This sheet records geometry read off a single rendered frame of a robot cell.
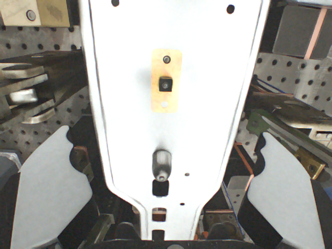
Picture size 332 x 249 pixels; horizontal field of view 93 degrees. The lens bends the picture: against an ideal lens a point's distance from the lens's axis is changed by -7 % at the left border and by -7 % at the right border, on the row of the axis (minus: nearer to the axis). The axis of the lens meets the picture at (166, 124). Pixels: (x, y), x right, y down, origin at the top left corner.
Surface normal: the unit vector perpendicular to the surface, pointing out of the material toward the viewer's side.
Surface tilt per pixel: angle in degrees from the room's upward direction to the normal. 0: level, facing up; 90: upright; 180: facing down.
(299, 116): 90
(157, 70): 0
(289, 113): 90
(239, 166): 90
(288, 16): 0
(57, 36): 0
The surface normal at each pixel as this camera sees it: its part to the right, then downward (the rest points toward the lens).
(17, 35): 0.01, 0.48
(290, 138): -0.97, 0.07
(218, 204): 0.05, -0.88
